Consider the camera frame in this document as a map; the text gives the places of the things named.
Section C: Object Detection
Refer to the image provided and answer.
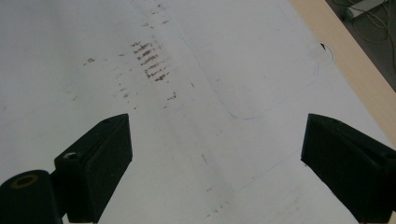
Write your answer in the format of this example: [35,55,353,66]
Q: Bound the white paper sheet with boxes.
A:
[0,0,396,224]

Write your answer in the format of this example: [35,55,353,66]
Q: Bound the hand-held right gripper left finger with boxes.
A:
[53,113,134,224]

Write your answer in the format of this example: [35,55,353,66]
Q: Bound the white power strip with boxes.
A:
[343,0,390,20]

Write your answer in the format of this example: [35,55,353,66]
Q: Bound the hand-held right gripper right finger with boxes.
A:
[300,113,396,224]

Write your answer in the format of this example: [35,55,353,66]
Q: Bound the thin floor cable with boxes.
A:
[331,0,396,45]

